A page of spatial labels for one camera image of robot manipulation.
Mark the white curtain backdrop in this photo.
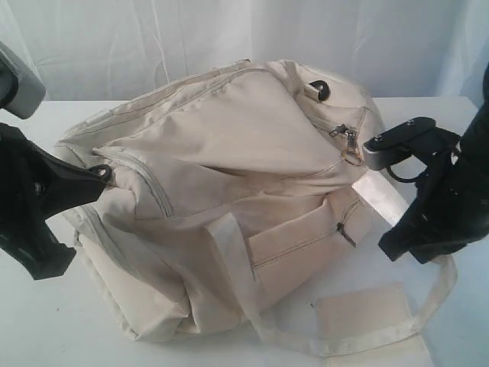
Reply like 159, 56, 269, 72
1, 1, 488, 104

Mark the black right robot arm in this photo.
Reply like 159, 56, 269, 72
363, 76, 488, 264

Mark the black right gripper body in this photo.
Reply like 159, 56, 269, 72
410, 128, 488, 264

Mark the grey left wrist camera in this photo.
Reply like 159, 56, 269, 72
1, 42, 46, 119

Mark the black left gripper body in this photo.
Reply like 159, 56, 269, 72
1, 123, 37, 268

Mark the cream fabric duffel bag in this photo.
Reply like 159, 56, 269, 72
56, 60, 457, 357

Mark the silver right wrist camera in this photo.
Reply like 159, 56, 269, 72
362, 117, 436, 171

